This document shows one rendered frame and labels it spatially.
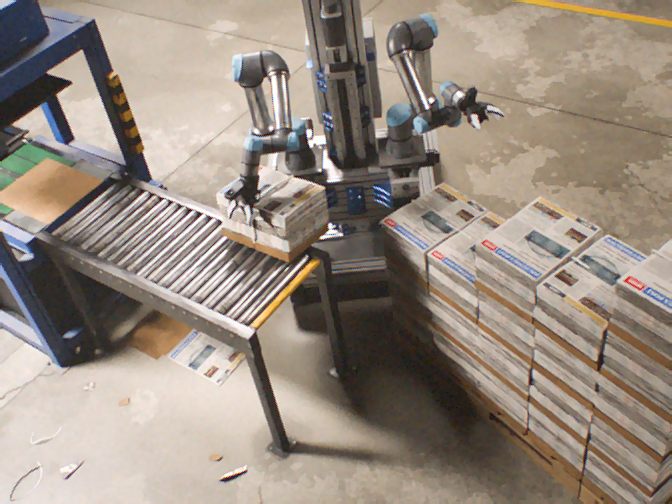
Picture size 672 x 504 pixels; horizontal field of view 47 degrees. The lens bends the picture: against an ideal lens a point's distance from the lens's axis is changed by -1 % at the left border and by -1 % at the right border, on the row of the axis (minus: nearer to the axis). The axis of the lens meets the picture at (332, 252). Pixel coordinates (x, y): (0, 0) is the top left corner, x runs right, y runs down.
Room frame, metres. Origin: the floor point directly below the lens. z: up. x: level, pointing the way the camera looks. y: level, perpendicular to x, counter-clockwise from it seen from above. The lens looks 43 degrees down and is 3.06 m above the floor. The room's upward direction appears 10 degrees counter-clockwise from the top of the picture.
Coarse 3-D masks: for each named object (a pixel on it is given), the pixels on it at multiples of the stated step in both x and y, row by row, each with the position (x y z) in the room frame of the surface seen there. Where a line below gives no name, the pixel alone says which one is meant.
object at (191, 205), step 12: (120, 180) 3.28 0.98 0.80; (132, 180) 3.26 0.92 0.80; (156, 192) 3.12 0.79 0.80; (168, 192) 3.10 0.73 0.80; (180, 204) 3.00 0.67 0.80; (192, 204) 2.97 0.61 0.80; (204, 204) 2.96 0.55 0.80; (216, 216) 2.85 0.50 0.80; (312, 252) 2.49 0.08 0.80; (324, 252) 2.48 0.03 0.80; (324, 264) 2.44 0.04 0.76; (324, 276) 2.44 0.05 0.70
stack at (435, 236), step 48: (432, 192) 2.71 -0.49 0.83; (384, 240) 2.57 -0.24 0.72; (432, 240) 2.40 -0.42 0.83; (432, 336) 2.34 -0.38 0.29; (480, 336) 2.06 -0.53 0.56; (528, 336) 1.86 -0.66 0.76; (480, 384) 2.07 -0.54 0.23; (528, 384) 1.84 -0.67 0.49; (576, 384) 1.66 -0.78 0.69; (576, 432) 1.63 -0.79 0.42; (576, 480) 1.60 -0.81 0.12
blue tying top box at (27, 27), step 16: (0, 0) 3.42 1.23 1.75; (16, 0) 3.40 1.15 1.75; (0, 16) 3.32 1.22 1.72; (16, 16) 3.37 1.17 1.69; (32, 16) 3.42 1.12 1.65; (0, 32) 3.29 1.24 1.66; (16, 32) 3.35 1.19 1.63; (32, 32) 3.40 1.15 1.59; (0, 48) 3.27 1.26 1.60; (16, 48) 3.33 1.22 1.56
